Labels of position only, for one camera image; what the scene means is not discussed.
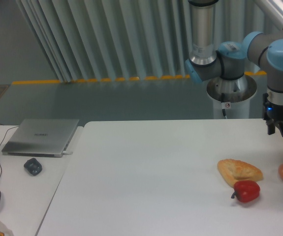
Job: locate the triangular bread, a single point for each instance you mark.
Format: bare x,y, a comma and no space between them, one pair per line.
233,171

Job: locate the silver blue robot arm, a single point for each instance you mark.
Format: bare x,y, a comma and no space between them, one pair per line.
279,73

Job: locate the red bell pepper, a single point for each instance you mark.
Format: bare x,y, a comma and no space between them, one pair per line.
246,191

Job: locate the white folding screen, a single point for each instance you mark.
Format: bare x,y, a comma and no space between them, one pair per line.
123,39

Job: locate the silver closed laptop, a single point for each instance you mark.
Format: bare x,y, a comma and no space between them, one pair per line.
41,137

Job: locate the small black plastic holder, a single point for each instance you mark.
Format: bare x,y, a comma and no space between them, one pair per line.
33,166

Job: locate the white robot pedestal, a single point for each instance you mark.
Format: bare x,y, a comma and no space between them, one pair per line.
231,98

